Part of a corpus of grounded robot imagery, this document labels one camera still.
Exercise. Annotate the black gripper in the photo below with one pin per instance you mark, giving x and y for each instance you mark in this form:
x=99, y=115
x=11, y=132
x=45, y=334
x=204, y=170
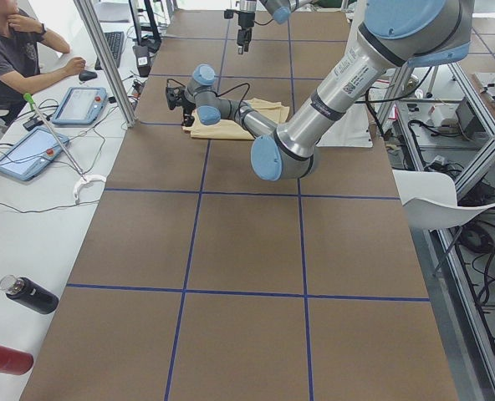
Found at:
x=186, y=107
x=244, y=21

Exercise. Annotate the cream long-sleeve graphic shirt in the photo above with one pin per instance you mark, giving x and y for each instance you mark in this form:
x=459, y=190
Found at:
x=229, y=130

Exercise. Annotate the robot arm grey silver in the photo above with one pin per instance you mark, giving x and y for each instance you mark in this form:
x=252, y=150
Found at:
x=390, y=35
x=279, y=10

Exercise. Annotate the far blue teach pendant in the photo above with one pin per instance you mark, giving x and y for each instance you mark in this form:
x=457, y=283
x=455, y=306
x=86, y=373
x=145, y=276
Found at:
x=80, y=106

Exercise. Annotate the blue teach pendant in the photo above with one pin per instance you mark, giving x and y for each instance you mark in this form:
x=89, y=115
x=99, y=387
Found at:
x=30, y=156
x=80, y=106

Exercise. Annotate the black keyboard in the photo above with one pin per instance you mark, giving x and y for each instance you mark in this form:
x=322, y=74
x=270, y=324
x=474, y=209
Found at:
x=115, y=41

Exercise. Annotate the black computer mouse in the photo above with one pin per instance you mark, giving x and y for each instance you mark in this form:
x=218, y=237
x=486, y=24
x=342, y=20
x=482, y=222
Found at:
x=87, y=75

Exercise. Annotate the near blue teach pendant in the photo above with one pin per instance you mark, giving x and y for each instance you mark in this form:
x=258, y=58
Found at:
x=30, y=156

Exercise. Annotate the seated man in grey shirt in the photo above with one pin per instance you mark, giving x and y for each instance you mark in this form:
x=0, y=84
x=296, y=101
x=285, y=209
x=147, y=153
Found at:
x=20, y=73

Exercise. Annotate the black water bottle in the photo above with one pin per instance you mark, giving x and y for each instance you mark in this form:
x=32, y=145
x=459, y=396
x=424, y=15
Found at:
x=28, y=293

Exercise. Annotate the white plastic chair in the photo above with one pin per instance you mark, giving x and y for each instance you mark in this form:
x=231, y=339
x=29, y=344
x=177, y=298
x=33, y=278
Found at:
x=430, y=202

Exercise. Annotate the red bottle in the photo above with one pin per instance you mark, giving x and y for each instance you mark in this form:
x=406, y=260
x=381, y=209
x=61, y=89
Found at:
x=15, y=362

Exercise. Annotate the aluminium frame post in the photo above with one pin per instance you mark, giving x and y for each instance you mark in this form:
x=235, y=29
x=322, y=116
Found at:
x=102, y=49

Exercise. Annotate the reacher grabber stick green handle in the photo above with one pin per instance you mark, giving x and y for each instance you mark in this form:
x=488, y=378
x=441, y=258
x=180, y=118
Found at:
x=84, y=179

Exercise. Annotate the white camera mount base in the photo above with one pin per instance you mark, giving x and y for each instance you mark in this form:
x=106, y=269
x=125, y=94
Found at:
x=352, y=130

